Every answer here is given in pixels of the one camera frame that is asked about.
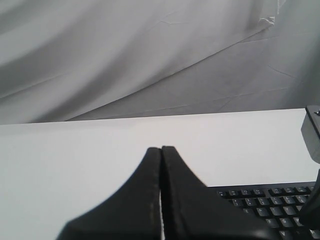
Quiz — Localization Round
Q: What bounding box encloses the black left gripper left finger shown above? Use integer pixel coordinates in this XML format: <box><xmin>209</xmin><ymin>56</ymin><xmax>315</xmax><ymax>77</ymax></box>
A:
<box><xmin>57</xmin><ymin>147</ymin><xmax>162</xmax><ymax>240</ymax></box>

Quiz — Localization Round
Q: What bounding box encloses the grey backdrop cloth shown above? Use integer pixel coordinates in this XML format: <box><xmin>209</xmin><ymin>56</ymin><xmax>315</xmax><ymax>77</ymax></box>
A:
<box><xmin>0</xmin><ymin>0</ymin><xmax>320</xmax><ymax>125</ymax></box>

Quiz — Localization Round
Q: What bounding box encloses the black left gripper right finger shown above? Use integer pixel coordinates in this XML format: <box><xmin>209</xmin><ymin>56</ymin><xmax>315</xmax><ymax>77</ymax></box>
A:
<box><xmin>160</xmin><ymin>146</ymin><xmax>274</xmax><ymax>240</ymax></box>

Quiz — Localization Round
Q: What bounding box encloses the black acer keyboard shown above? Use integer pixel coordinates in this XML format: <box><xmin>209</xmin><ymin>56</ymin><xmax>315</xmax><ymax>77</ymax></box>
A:
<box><xmin>210</xmin><ymin>181</ymin><xmax>320</xmax><ymax>240</ymax></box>

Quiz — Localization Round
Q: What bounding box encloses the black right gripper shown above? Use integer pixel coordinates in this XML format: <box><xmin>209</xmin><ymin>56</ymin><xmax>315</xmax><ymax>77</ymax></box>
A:
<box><xmin>299</xmin><ymin>169</ymin><xmax>320</xmax><ymax>227</ymax></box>

